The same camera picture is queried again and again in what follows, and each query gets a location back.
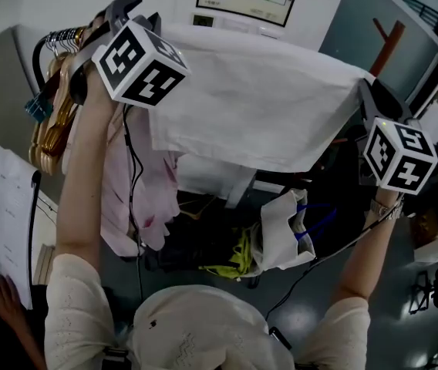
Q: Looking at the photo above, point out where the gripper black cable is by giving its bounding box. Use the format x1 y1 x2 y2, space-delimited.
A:
264 202 406 322
121 104 147 302

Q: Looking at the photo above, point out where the person's cream knit top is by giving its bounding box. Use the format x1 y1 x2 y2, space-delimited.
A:
43 252 373 370

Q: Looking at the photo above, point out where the dark clothes pile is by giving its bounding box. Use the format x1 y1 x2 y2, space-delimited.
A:
143 190 266 273

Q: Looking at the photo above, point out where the bunch of wooden clothes hangers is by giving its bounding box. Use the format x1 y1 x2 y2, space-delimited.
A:
27 50 83 177

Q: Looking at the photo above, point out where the pink hanging garment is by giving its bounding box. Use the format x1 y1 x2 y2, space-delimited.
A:
61 100 184 258

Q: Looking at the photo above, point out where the small wall notice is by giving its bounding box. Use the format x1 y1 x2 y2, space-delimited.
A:
191 12 216 29

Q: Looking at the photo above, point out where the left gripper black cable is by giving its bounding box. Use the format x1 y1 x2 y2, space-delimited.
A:
121 104 147 302

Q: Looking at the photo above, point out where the black shoulder harness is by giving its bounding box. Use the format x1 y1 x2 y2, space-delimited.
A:
102 345 128 370

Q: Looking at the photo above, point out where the yellow cloth item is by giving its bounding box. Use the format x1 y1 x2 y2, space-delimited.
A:
198 226 261 281

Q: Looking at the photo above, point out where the black backpack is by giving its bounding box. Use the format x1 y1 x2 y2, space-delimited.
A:
311 123 382 257

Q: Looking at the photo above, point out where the white bag with blue handles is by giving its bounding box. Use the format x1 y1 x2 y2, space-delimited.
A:
259 188 339 272

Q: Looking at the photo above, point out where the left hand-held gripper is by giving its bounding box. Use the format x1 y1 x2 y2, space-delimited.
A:
68 0 192 110

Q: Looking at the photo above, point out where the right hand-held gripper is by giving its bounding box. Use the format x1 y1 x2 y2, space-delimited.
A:
357 77 438 197

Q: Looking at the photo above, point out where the white paper clipboard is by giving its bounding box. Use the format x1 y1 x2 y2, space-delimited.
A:
0 141 43 311

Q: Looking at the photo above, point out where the black balcony railing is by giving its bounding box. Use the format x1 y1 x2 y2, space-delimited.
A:
395 0 438 29

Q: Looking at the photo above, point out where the teal clip hanger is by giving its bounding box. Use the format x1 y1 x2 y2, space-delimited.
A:
23 92 55 123

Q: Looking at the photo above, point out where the person's right forearm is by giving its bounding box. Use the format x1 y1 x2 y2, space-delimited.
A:
330 185 405 304

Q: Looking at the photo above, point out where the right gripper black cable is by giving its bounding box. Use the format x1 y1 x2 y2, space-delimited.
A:
264 202 406 322

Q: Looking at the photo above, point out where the brown wooden coat stand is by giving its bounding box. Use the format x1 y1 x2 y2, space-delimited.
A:
369 16 406 77

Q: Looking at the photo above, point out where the white cloth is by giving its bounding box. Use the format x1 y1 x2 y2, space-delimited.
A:
147 23 377 173

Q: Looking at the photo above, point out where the silver wrist watch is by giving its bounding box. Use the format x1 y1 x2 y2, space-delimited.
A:
369 197 404 222

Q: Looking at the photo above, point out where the brown bag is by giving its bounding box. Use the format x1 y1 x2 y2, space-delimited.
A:
410 208 438 248

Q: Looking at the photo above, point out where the person's left forearm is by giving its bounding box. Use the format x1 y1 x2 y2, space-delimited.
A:
54 67 128 271

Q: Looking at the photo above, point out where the black waist device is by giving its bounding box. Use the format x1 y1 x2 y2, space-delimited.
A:
268 325 293 351

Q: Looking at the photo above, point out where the wooden slatted floor mat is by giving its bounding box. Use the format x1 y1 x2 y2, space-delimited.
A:
33 243 56 287

